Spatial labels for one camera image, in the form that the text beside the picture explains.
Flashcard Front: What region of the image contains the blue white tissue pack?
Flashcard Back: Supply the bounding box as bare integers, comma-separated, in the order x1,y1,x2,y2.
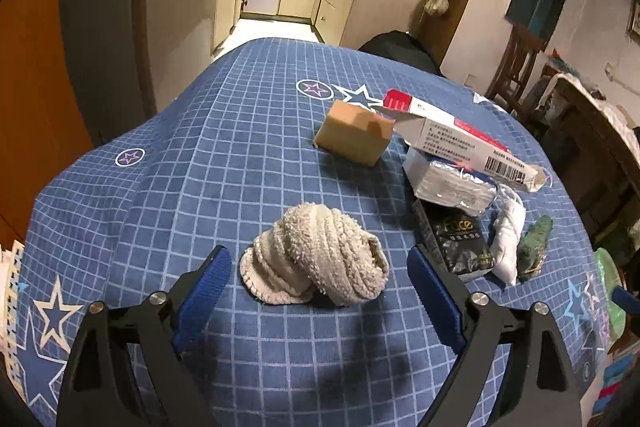
402,147,497,217

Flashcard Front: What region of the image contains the blue checked tablecloth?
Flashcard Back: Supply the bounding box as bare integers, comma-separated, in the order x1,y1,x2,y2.
1,39,608,426

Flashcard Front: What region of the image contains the red white medicine box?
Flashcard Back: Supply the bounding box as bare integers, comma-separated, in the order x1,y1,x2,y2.
378,89,547,193

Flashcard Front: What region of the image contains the beige rolled towel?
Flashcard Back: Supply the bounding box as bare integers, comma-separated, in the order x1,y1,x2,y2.
239,202,390,307

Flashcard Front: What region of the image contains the wooden side table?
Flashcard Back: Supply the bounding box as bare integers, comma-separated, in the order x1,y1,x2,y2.
540,75,639,245

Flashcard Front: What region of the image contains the grey refrigerator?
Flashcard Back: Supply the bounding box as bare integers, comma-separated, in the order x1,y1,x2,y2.
60,0,216,146

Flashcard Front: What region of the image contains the framed elephant picture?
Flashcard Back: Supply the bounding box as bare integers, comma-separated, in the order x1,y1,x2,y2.
627,0,640,44

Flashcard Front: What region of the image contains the wooden chair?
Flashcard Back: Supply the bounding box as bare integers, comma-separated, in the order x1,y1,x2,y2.
485,24,547,118

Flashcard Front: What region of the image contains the black bag behind table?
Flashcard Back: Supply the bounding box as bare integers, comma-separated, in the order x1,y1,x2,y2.
359,30,442,76

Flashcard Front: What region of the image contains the green scouring pad roll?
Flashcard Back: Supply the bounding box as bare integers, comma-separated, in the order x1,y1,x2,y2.
516,215,553,283

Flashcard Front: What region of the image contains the orange wooden cabinet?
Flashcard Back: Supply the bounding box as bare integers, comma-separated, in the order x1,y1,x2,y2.
1,0,93,248

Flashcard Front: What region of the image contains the tan sponge block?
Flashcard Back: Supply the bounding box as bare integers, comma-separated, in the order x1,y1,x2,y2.
314,101,395,167

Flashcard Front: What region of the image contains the white crumpled tissue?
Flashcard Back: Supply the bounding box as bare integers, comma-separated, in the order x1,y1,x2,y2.
490,184,526,286

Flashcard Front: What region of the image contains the black face product packet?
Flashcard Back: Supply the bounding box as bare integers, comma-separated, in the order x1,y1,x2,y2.
412,199,495,282

